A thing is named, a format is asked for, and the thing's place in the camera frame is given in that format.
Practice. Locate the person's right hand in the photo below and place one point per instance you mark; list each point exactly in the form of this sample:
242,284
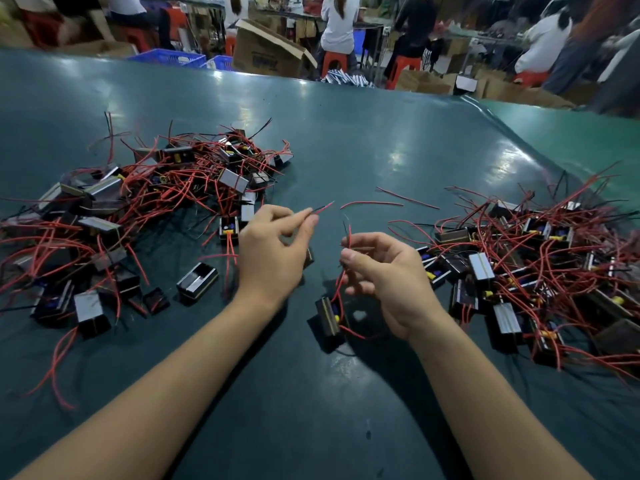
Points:
400,289

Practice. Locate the person's left hand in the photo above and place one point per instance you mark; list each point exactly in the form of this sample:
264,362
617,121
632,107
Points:
265,259

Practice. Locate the person's right thumb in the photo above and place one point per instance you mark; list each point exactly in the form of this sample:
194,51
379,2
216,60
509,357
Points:
361,262

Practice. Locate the person's left thumb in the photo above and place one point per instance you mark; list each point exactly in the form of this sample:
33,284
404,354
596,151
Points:
304,239

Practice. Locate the person's left forearm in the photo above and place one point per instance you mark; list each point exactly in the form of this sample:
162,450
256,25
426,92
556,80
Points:
165,394

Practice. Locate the person's right forearm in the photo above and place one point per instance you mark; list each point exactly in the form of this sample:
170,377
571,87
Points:
480,409

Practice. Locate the small black open casing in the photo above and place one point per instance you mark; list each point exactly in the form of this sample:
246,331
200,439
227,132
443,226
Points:
156,300

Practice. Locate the heap of black white parts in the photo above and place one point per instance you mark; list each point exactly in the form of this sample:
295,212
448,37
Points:
347,78

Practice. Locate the red plastic stool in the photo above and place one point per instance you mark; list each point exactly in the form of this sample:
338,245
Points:
530,78
137,38
334,62
402,69

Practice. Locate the low brown cardboard box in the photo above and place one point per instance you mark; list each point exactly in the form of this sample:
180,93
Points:
422,82

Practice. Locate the open brown cardboard box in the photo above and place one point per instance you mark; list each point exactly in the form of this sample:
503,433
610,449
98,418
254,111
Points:
267,52

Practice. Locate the small blue plastic crate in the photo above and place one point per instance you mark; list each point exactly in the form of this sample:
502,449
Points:
220,62

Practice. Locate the large blue plastic crate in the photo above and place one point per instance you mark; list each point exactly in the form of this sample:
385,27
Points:
167,58

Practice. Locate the flat brown cardboard boxes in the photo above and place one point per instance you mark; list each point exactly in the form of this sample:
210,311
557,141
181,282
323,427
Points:
520,92

